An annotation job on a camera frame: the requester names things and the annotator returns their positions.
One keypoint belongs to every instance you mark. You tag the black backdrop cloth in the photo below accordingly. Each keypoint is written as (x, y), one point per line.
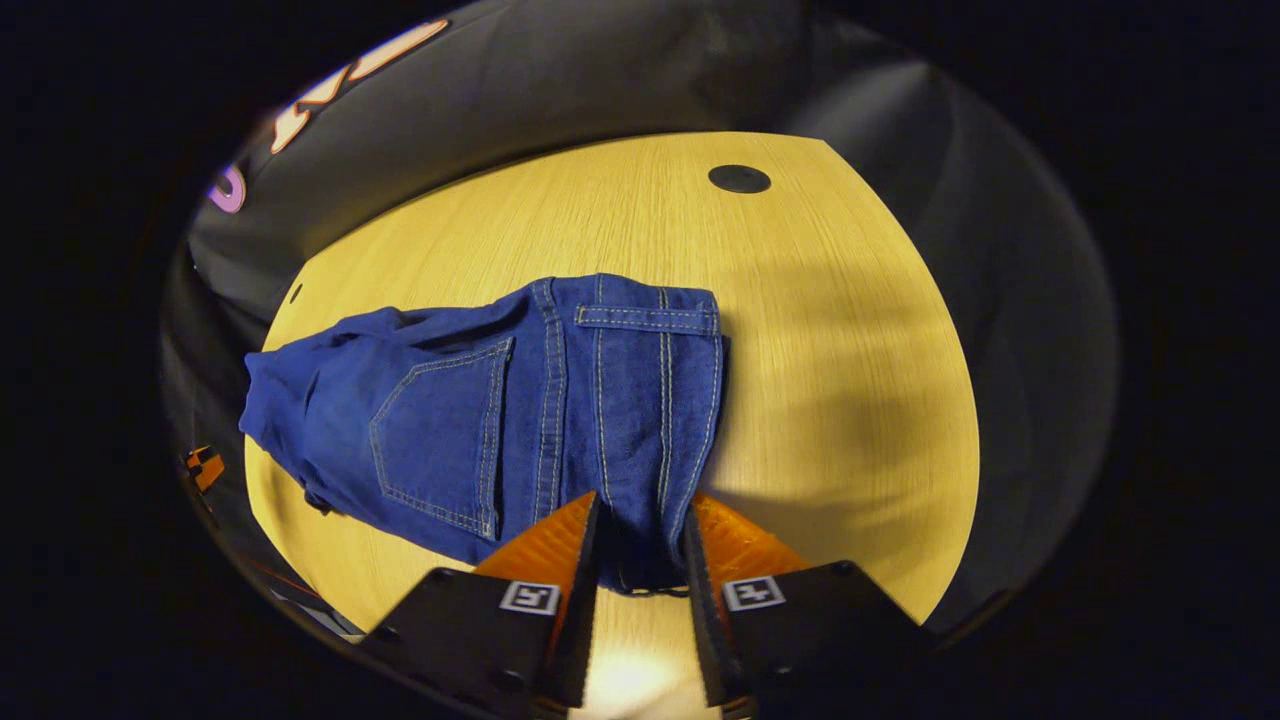
(600, 90)

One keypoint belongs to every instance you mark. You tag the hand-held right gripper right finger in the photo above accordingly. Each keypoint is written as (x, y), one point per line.
(705, 640)

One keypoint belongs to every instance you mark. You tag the blue denim jeans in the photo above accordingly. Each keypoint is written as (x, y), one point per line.
(450, 420)

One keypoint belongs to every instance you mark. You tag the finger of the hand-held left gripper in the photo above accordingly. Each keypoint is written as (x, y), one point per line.
(205, 467)

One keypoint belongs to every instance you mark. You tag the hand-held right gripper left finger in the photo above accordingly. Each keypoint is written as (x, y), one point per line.
(580, 620)

